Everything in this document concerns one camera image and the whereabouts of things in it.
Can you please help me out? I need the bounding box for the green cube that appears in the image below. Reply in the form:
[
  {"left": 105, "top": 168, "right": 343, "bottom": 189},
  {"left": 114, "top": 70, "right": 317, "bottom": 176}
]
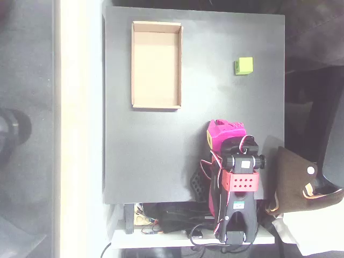
[{"left": 233, "top": 56, "right": 254, "bottom": 76}]

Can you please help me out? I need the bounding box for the cardboard box tray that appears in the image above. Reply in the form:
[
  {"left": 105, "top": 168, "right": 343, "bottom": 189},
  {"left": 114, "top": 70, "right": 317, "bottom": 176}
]
[{"left": 131, "top": 20, "right": 184, "bottom": 110}]

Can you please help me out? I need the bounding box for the brown felt bag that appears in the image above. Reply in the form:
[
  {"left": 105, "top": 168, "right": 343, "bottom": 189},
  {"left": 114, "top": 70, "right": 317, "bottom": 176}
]
[{"left": 264, "top": 146, "right": 344, "bottom": 218}]

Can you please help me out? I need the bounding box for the black power adapter bundle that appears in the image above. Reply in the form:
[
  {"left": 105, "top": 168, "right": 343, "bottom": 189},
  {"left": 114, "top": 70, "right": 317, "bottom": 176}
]
[{"left": 155, "top": 203, "right": 217, "bottom": 234}]

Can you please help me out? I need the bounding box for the small wooden electronics board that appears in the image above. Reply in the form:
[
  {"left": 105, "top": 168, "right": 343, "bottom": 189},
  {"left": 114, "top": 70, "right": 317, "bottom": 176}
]
[{"left": 134, "top": 204, "right": 160, "bottom": 227}]

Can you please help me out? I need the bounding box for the grey fabric garment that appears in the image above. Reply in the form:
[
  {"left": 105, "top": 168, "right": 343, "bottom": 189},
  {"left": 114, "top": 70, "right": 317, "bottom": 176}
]
[{"left": 284, "top": 0, "right": 344, "bottom": 75}]

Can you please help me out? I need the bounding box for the white shelf board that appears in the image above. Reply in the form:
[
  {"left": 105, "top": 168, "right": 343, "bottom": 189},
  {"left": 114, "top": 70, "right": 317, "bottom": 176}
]
[{"left": 111, "top": 228, "right": 275, "bottom": 249}]

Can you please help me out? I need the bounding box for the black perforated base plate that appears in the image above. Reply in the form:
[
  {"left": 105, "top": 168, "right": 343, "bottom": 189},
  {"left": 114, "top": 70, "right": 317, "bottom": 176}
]
[{"left": 189, "top": 166, "right": 211, "bottom": 204}]

